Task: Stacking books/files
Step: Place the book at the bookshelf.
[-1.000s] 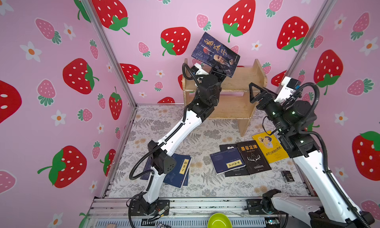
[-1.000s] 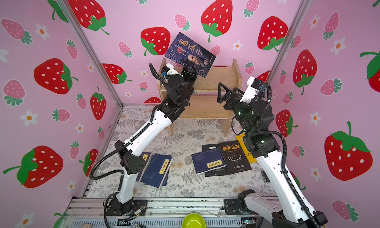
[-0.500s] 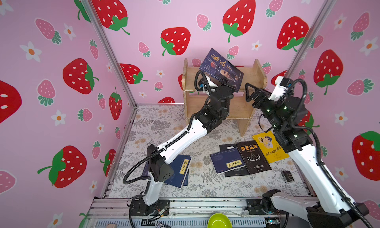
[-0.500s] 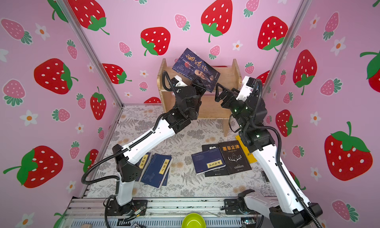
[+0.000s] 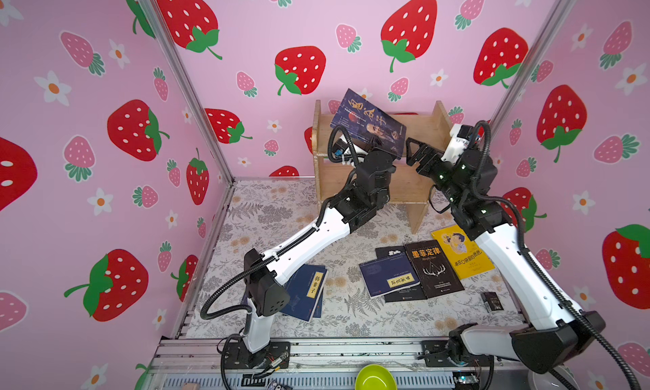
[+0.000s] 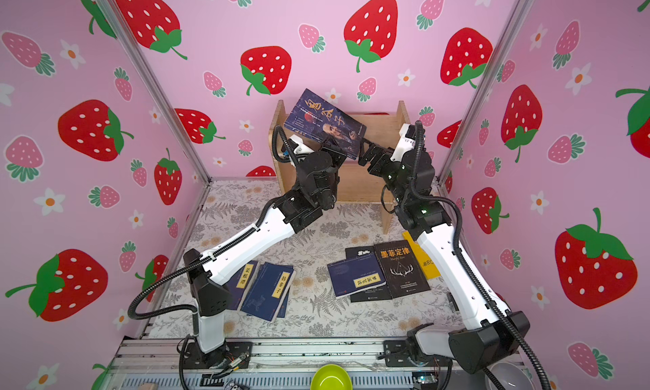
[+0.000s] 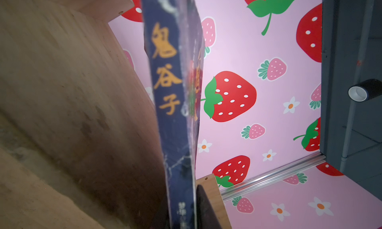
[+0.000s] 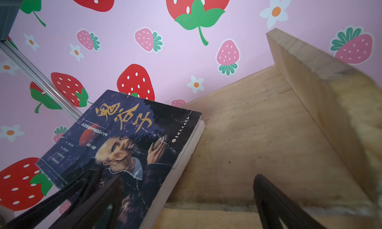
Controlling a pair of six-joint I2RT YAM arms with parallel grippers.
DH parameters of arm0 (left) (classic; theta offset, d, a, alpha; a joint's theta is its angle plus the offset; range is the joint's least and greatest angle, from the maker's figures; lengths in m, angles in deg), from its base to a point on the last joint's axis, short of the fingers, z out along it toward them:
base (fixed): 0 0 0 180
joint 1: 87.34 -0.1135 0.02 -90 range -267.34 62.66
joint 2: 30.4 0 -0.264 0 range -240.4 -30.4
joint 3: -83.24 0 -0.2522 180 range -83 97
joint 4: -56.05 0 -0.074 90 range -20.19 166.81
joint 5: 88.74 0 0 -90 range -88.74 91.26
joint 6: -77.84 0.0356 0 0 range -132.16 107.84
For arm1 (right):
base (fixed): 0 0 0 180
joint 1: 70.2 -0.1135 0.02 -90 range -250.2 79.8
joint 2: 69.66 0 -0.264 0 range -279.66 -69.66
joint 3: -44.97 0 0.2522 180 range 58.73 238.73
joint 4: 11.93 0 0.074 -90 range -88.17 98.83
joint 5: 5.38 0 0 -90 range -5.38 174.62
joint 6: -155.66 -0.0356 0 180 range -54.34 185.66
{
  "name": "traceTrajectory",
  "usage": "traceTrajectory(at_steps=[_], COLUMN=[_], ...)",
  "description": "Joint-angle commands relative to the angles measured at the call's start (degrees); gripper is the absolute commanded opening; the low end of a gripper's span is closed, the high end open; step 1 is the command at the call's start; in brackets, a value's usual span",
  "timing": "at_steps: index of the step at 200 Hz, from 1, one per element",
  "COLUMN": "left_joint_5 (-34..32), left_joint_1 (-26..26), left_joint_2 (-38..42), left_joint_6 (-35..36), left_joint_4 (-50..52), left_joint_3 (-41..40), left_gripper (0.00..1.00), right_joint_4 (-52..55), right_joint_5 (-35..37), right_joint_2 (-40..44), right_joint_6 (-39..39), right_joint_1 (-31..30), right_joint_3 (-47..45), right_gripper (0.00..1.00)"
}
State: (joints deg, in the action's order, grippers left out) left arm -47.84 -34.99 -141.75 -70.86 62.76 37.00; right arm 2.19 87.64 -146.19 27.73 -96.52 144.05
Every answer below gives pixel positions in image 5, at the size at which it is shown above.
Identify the dark blue portrait cover book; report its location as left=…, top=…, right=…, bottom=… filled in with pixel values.
left=330, top=89, right=407, bottom=159

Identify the navy book yellow label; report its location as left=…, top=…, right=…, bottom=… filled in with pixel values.
left=359, top=254, right=421, bottom=298

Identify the blue book yellow label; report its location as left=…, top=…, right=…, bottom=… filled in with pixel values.
left=281, top=265, right=328, bottom=322

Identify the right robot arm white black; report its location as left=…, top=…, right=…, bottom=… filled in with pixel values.
left=406, top=121, right=640, bottom=389

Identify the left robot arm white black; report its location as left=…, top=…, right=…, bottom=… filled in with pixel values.
left=199, top=125, right=398, bottom=354

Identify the yellow cartoon cover book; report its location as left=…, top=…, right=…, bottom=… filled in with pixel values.
left=431, top=225, right=495, bottom=280

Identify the black antler cover book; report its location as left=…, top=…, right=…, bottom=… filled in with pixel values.
left=405, top=240, right=464, bottom=299

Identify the black wolf cover book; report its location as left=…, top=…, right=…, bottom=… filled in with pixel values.
left=375, top=246, right=427, bottom=303

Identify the small black card box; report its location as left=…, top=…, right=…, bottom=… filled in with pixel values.
left=481, top=292, right=504, bottom=313

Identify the green bowl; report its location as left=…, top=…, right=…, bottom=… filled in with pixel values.
left=355, top=365, right=398, bottom=390

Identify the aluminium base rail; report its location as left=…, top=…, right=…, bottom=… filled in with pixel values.
left=136, top=336, right=565, bottom=390

